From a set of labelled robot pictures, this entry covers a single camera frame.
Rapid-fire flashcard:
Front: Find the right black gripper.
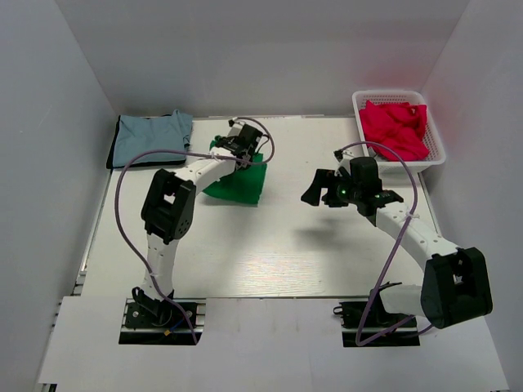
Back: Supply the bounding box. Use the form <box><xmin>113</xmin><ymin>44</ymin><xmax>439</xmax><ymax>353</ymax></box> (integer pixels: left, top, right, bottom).
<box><xmin>302</xmin><ymin>169</ymin><xmax>362</xmax><ymax>207</ymax></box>

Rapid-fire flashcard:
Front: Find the green t shirt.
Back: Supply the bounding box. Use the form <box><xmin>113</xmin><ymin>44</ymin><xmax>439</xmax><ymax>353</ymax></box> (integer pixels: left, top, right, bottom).
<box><xmin>201</xmin><ymin>153</ymin><xmax>267</xmax><ymax>205</ymax></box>

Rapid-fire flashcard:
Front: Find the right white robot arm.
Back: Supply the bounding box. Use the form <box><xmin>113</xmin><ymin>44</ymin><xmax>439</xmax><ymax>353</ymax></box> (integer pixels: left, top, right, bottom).
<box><xmin>301</xmin><ymin>169</ymin><xmax>494</xmax><ymax>329</ymax></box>

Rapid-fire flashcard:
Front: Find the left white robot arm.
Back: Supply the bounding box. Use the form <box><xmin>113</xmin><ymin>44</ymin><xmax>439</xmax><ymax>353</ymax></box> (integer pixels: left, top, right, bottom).
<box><xmin>132</xmin><ymin>127</ymin><xmax>265</xmax><ymax>326</ymax></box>

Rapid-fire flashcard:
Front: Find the red t shirt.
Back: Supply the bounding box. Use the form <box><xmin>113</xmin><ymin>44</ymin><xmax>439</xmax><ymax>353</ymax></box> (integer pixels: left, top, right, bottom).
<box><xmin>359</xmin><ymin>101</ymin><xmax>430</xmax><ymax>162</ymax></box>

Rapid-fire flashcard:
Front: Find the white plastic basket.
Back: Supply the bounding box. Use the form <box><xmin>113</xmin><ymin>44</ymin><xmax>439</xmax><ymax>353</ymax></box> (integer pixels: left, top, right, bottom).
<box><xmin>352</xmin><ymin>90</ymin><xmax>445</xmax><ymax>174</ymax></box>

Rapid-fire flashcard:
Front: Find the light blue folded t shirt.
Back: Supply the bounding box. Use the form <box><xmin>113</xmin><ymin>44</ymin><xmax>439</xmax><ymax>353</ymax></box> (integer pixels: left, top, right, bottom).
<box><xmin>106</xmin><ymin>109</ymin><xmax>193</xmax><ymax>169</ymax></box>

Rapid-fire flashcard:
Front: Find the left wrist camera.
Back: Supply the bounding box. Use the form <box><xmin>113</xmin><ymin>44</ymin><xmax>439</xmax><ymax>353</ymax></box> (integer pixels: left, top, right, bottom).
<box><xmin>235</xmin><ymin>124</ymin><xmax>263</xmax><ymax>149</ymax></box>

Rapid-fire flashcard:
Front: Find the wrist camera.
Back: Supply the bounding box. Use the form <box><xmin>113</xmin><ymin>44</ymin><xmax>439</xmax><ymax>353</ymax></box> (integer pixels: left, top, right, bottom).
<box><xmin>350</xmin><ymin>157</ymin><xmax>382</xmax><ymax>194</ymax></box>
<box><xmin>235</xmin><ymin>124</ymin><xmax>263</xmax><ymax>149</ymax></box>

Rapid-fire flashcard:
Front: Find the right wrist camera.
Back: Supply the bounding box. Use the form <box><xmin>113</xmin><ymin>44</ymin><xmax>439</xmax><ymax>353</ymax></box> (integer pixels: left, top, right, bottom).
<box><xmin>350</xmin><ymin>157</ymin><xmax>382</xmax><ymax>194</ymax></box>

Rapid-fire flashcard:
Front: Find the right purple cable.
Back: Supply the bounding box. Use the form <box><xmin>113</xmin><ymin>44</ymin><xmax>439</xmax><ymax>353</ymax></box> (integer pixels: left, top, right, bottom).
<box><xmin>333</xmin><ymin>141</ymin><xmax>435</xmax><ymax>348</ymax></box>

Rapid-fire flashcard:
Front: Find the purple cable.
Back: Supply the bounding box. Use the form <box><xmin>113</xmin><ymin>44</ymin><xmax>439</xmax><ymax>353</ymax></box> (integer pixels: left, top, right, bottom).
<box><xmin>333</xmin><ymin>141</ymin><xmax>435</xmax><ymax>348</ymax></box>
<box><xmin>114</xmin><ymin>116</ymin><xmax>275</xmax><ymax>344</ymax></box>

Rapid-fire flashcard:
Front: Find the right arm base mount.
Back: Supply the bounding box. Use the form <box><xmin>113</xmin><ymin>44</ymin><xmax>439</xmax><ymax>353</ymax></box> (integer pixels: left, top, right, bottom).
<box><xmin>333</xmin><ymin>298</ymin><xmax>420</xmax><ymax>348</ymax></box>

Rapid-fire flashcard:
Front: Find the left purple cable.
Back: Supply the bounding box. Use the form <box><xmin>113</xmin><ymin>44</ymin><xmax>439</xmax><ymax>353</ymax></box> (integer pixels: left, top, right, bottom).
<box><xmin>114</xmin><ymin>116</ymin><xmax>275</xmax><ymax>344</ymax></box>

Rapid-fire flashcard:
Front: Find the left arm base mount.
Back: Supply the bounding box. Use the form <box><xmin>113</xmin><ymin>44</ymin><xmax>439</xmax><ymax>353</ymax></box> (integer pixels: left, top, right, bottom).
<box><xmin>118</xmin><ymin>299</ymin><xmax>206</xmax><ymax>346</ymax></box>

